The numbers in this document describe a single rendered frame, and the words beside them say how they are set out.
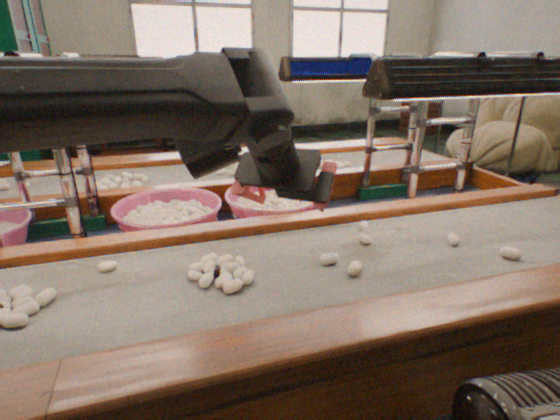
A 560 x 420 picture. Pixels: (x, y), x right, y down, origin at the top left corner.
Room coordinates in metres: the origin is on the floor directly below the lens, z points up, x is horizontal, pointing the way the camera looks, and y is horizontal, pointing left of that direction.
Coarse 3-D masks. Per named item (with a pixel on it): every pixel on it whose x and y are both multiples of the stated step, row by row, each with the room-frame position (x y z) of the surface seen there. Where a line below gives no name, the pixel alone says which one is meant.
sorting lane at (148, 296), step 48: (240, 240) 0.77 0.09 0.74; (288, 240) 0.77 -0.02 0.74; (336, 240) 0.77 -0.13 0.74; (384, 240) 0.78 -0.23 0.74; (432, 240) 0.78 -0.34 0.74; (480, 240) 0.78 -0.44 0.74; (528, 240) 0.78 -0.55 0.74; (0, 288) 0.59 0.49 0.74; (96, 288) 0.58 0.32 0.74; (144, 288) 0.58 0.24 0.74; (192, 288) 0.58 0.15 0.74; (288, 288) 0.58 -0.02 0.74; (336, 288) 0.58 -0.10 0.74; (384, 288) 0.58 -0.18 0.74; (0, 336) 0.46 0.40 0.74; (48, 336) 0.46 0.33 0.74; (96, 336) 0.46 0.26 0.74; (144, 336) 0.46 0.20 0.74
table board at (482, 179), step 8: (432, 152) 1.62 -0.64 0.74; (472, 168) 1.38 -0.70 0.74; (480, 168) 1.37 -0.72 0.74; (472, 176) 1.37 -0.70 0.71; (480, 176) 1.34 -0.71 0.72; (488, 176) 1.31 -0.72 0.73; (496, 176) 1.28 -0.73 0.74; (504, 176) 1.26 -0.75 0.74; (472, 184) 1.36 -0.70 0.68; (480, 184) 1.33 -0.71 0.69; (488, 184) 1.30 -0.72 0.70; (496, 184) 1.27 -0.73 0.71; (504, 184) 1.24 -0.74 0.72; (512, 184) 1.21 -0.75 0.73; (520, 184) 1.19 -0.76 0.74
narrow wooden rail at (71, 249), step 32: (480, 192) 1.03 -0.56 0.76; (512, 192) 1.03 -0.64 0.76; (544, 192) 1.05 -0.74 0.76; (192, 224) 0.80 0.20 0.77; (224, 224) 0.81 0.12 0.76; (256, 224) 0.81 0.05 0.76; (288, 224) 0.82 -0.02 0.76; (320, 224) 0.84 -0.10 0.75; (0, 256) 0.66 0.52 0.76; (32, 256) 0.67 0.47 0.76; (64, 256) 0.68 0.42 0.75; (96, 256) 0.70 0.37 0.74
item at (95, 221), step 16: (16, 160) 0.93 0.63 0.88; (80, 160) 0.97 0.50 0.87; (16, 176) 0.93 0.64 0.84; (32, 176) 0.94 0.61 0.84; (96, 192) 0.98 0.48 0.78; (96, 208) 0.98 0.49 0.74; (32, 224) 0.93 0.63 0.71; (48, 224) 0.94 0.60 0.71; (64, 224) 0.95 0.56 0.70; (96, 224) 0.97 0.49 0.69
